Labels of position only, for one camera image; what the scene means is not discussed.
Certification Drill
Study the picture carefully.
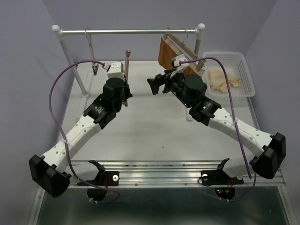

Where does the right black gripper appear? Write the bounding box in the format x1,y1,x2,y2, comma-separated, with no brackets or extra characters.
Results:
147,68,192,109

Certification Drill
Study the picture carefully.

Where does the wooden clip hanger with beige underwear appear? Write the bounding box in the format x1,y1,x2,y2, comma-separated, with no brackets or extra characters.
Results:
123,50,131,107

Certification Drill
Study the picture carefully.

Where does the beige underwear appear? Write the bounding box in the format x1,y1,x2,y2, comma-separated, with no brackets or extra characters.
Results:
208,69,241,94

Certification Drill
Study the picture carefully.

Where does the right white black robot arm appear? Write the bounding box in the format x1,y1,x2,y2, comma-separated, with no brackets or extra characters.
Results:
147,71,286,183

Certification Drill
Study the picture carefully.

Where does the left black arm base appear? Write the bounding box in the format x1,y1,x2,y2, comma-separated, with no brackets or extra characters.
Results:
76,171,120,204

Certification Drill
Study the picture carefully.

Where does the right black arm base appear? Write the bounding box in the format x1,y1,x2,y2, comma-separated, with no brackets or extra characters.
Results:
197,170,244,200

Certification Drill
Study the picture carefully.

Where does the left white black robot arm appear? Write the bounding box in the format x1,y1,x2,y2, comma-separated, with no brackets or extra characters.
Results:
29,77,132,198

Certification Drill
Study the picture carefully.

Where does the brown underwear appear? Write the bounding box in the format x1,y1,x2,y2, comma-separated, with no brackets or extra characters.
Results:
157,37,204,77

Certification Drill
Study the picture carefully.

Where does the wooden hanger with brown underwear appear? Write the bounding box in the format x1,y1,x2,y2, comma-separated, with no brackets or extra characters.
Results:
161,28,207,72

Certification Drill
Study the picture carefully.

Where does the empty wooden clip hanger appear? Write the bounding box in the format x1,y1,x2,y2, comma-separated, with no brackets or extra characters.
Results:
85,27,99,76

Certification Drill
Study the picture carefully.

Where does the white clothes rack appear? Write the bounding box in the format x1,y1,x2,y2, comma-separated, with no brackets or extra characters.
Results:
52,23,205,118

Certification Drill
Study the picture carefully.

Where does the white plastic basket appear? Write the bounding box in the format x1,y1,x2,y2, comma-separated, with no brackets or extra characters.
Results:
202,52,255,99

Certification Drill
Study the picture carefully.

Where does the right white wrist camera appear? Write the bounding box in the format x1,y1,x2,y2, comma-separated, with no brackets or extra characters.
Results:
170,54,188,77

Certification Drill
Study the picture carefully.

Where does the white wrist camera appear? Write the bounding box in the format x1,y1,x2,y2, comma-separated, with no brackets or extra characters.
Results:
102,61,126,81
170,54,188,77

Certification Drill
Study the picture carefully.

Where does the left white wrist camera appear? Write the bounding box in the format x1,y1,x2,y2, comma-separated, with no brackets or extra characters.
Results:
102,61,126,81

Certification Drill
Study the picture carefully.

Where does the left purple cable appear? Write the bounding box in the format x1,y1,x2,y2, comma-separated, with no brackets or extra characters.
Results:
48,61,120,204

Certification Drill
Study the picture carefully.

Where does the aluminium mounting rail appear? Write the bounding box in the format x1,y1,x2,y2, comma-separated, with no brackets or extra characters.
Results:
72,160,285,189

